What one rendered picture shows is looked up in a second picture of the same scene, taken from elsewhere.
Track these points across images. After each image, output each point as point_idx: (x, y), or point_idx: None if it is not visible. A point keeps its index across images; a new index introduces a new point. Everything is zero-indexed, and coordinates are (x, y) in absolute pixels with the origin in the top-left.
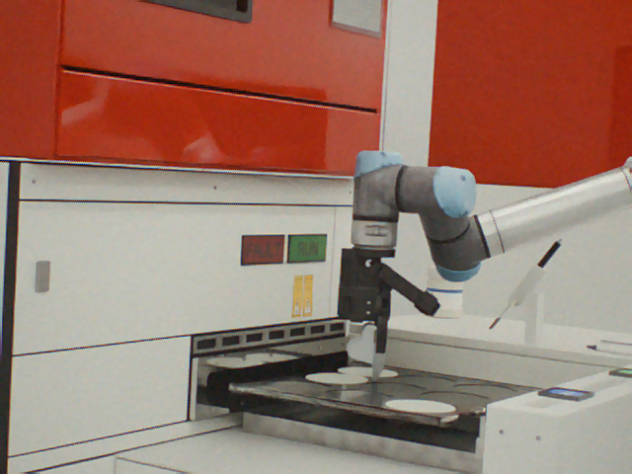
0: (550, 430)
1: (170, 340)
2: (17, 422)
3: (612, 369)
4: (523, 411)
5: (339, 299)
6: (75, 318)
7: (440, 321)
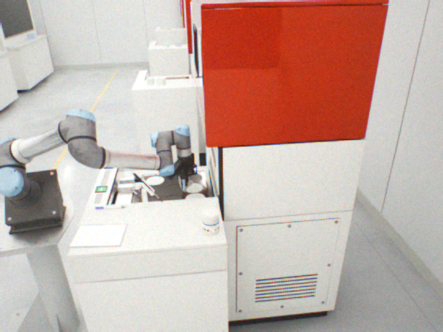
0: None
1: (209, 152)
2: None
3: (107, 186)
4: None
5: (196, 169)
6: None
7: (201, 220)
